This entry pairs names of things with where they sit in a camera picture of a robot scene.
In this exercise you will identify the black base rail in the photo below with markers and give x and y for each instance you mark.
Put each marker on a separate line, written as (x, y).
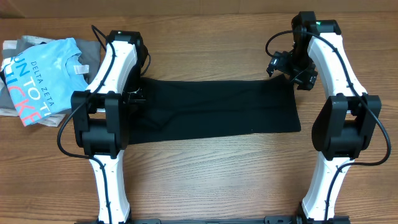
(211, 221)

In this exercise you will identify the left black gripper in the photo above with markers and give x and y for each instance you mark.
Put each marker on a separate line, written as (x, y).
(140, 98)

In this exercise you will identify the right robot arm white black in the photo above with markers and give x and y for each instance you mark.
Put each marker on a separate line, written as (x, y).
(344, 126)

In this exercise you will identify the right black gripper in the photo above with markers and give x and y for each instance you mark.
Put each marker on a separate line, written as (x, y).
(286, 68)

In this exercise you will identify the light blue printed t-shirt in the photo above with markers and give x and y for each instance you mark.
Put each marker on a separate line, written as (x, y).
(42, 79)

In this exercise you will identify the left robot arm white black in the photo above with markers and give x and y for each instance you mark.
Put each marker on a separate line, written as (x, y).
(101, 120)

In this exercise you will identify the black t-shirt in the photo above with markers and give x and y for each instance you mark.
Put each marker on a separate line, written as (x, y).
(176, 110)

